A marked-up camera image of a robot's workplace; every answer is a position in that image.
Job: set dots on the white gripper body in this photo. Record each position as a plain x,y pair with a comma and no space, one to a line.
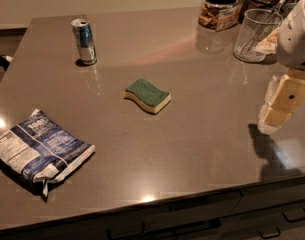
296,43

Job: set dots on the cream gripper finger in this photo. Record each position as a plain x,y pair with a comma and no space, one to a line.
291,93
271,119

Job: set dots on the blue white chip bag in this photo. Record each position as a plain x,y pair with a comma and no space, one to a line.
41,151

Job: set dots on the metal whisk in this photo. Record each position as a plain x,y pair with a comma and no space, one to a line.
263,39

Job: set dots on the glass jar black lid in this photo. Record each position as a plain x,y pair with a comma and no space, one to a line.
219,15

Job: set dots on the green yellow sponge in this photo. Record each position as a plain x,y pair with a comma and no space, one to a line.
148,97

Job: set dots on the silver blue drink can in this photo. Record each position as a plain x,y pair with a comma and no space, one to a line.
84,40

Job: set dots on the dark object at left edge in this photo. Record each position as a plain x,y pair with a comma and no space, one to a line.
5,61

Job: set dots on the black drawer handle right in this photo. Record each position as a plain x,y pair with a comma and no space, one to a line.
295,215

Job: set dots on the black drawer handle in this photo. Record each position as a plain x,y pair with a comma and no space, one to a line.
295,215
269,234

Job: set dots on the black drawer handle lower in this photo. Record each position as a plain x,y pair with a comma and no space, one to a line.
269,234

